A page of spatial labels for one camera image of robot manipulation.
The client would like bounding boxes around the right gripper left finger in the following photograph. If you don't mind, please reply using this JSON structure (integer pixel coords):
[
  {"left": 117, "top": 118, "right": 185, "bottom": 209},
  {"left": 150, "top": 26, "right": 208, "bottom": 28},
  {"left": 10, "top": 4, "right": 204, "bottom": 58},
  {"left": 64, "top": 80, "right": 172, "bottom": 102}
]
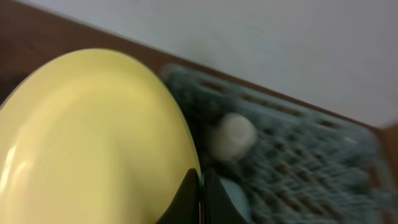
[{"left": 156, "top": 169, "right": 200, "bottom": 224}]

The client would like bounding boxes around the yellow plate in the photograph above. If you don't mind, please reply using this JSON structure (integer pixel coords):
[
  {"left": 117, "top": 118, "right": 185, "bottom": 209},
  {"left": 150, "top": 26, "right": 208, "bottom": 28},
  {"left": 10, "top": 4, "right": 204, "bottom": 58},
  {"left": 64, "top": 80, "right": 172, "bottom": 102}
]
[{"left": 1, "top": 49, "right": 200, "bottom": 223}]

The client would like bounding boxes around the grey dishwasher rack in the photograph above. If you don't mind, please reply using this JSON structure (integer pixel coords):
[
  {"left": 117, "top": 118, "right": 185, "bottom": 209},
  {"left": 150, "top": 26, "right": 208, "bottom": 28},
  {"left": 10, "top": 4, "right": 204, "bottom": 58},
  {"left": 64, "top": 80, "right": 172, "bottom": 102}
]
[{"left": 160, "top": 65, "right": 397, "bottom": 223}]

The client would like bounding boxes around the light blue bowl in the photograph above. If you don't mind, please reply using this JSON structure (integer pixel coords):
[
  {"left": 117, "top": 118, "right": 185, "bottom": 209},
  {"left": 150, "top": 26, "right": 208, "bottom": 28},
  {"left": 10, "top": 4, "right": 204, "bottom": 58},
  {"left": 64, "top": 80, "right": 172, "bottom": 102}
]
[{"left": 220, "top": 177, "right": 252, "bottom": 223}]

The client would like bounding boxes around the pale green cup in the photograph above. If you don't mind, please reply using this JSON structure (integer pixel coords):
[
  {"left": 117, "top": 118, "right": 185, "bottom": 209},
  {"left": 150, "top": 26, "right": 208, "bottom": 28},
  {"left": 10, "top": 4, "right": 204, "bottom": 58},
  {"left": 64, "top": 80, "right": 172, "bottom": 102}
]
[{"left": 209, "top": 113, "right": 257, "bottom": 162}]

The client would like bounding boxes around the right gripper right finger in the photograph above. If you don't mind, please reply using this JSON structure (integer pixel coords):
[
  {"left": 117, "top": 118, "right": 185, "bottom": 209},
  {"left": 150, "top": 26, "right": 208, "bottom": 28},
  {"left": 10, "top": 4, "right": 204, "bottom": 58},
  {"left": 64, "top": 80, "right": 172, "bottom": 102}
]
[{"left": 204, "top": 169, "right": 248, "bottom": 224}]

